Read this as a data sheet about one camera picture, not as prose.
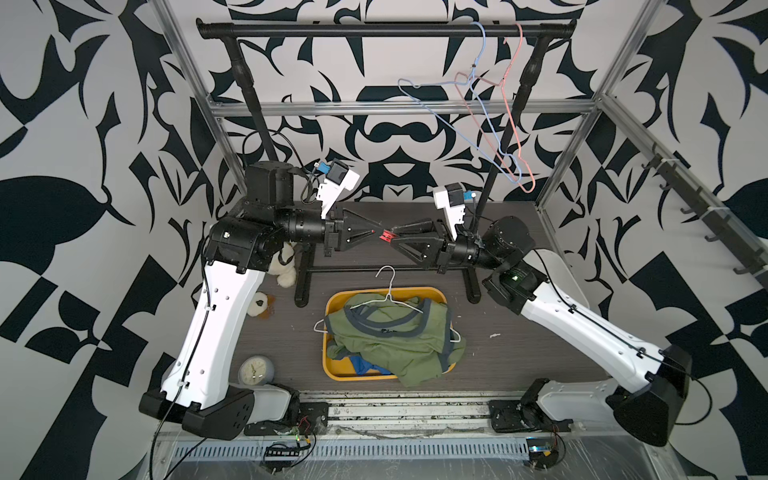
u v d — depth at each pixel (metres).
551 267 0.99
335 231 0.46
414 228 0.55
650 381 0.40
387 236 0.53
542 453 0.71
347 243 0.50
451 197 0.49
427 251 0.50
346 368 0.80
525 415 0.66
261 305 0.91
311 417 0.74
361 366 0.80
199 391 0.37
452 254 0.50
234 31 0.52
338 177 0.46
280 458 0.72
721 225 0.55
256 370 0.78
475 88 0.90
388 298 0.83
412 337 0.73
